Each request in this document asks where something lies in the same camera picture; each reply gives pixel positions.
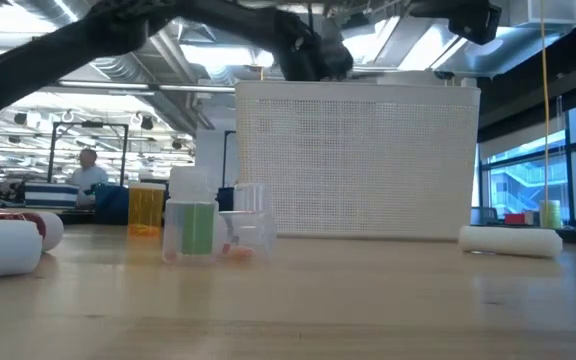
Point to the green thread spool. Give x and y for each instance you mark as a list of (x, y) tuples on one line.
[(551, 215)]

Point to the blue white striped box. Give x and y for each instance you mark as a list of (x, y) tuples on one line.
[(50, 196)]

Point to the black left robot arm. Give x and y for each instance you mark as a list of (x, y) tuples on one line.
[(43, 65)]

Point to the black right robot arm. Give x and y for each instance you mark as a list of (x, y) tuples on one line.
[(473, 22)]

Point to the clear vial green label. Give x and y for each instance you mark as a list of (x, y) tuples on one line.
[(199, 230)]

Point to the orange pill bottle white cap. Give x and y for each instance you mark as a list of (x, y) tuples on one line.
[(145, 210)]

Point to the clear vial white cap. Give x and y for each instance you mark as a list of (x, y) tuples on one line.
[(253, 235)]

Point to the black metal stand frame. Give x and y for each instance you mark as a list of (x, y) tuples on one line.
[(88, 124)]

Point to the small red box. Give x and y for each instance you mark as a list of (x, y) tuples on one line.
[(515, 219)]

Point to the person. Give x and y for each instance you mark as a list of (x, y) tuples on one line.
[(88, 177)]

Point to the white perforated plastic basket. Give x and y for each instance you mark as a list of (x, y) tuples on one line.
[(358, 160)]

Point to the blue chair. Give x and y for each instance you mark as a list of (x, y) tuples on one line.
[(110, 205)]

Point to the black floor stand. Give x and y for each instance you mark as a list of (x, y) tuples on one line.
[(225, 199)]

